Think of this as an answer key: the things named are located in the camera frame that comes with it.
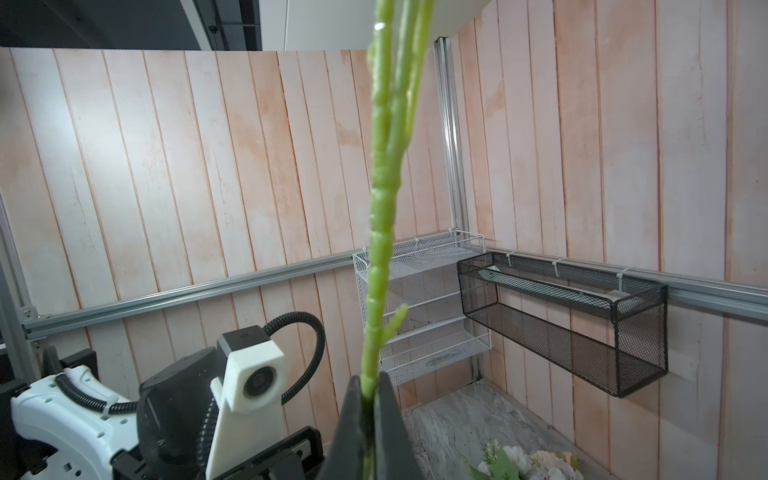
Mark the white wire mesh shelf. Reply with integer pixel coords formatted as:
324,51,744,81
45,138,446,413
379,229,492,386

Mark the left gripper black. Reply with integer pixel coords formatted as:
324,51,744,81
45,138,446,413
111,426,324,479

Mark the cream rose greenery bunch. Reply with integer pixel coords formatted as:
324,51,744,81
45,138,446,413
464,440,584,480

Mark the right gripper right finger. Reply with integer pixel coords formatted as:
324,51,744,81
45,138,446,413
374,372,423,480

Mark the black corrugated cable conduit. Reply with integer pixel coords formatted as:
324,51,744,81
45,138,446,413
53,310,327,416

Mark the red small flower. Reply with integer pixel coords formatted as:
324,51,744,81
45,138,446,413
360,1,434,479

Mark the black mesh wall basket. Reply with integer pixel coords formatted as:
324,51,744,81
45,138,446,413
457,251,668,398

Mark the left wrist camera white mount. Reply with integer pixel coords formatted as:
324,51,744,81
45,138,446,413
205,326,287,479

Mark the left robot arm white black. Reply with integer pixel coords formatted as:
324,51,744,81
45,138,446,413
1,337,324,479

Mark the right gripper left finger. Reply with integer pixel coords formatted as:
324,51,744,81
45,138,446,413
317,376,366,480

